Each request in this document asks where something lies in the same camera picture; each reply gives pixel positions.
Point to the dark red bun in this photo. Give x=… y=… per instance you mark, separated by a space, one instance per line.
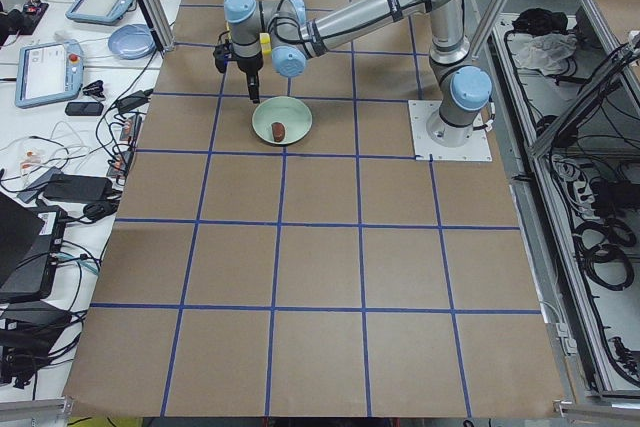
x=278 y=131

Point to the light green plate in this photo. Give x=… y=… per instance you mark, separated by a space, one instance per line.
x=292 y=112

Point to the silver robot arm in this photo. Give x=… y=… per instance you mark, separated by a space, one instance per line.
x=294 y=39

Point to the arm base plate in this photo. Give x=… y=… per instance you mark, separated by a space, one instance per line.
x=434 y=140

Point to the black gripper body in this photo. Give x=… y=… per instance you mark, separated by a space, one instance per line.
x=248 y=65

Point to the white crumpled cloth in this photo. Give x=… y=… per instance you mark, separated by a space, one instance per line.
x=547 y=54

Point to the centre yellow bamboo steamer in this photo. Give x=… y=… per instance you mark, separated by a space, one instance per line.
x=265 y=43

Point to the near teach pendant tablet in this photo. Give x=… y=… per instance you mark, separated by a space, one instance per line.
x=49 y=73

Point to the far teach pendant tablet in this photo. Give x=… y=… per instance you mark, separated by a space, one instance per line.
x=101 y=12

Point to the black power adapter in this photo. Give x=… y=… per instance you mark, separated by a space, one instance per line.
x=77 y=189

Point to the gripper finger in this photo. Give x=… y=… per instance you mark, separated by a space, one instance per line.
x=249 y=82
x=254 y=88

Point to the teach pendant tablet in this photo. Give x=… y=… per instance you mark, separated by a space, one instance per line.
x=49 y=73
x=101 y=12

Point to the black laptop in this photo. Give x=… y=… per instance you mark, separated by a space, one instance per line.
x=30 y=238

